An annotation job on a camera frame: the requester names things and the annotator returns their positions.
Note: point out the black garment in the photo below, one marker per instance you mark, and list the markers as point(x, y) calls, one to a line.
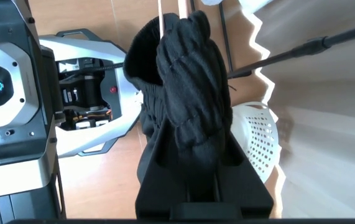
point(189, 77)

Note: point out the white laundry basket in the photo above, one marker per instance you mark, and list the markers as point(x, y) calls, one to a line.
point(258, 137)

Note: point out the beige curtain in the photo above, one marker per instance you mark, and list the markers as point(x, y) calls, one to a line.
point(320, 124)

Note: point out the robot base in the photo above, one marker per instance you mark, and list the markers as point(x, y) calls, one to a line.
point(9, 93)

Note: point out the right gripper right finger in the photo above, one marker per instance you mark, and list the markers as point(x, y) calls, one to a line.
point(245, 193)

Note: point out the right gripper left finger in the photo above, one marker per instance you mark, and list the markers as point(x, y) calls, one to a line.
point(155, 189)

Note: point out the black clothes rack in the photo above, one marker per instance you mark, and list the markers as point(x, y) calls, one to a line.
point(311, 46)

